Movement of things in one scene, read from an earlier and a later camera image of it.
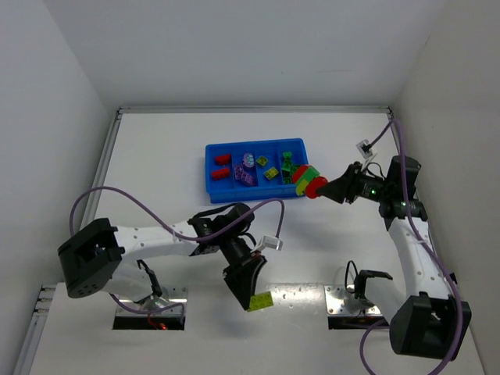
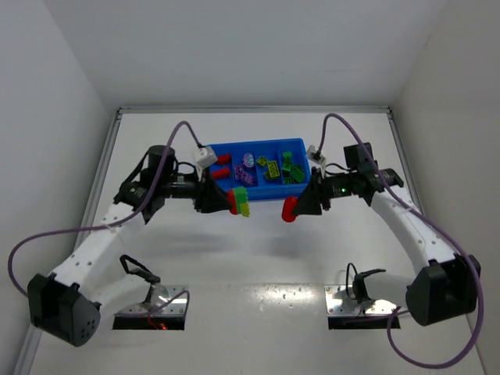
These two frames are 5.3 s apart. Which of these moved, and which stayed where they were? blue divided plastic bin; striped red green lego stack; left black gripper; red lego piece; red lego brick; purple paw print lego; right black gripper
Moved: right black gripper; left black gripper; striped red green lego stack
Stayed: purple paw print lego; blue divided plastic bin; red lego piece; red lego brick
